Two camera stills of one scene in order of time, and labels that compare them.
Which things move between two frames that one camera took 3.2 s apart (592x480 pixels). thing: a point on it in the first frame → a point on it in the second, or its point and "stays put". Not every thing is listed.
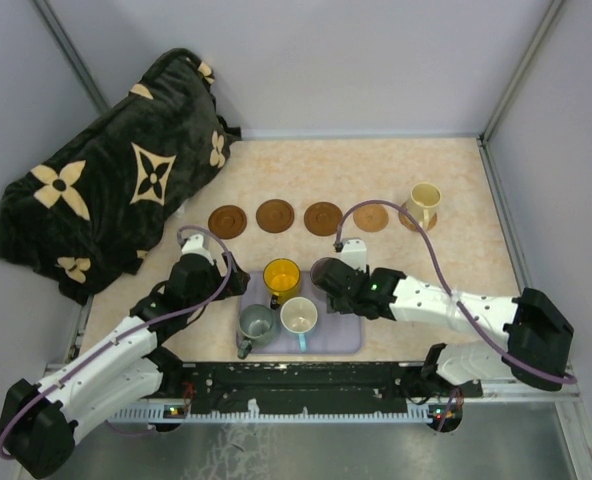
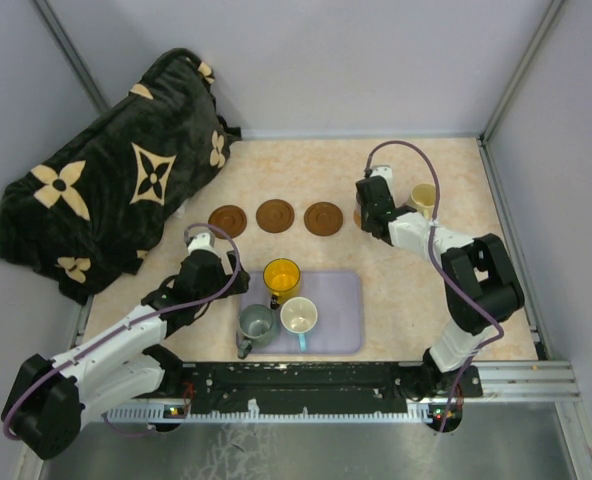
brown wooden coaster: [323, 218] stays put
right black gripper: [335, 305] → [363, 220]
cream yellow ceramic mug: [424, 200] stays put
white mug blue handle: [299, 315] stays put
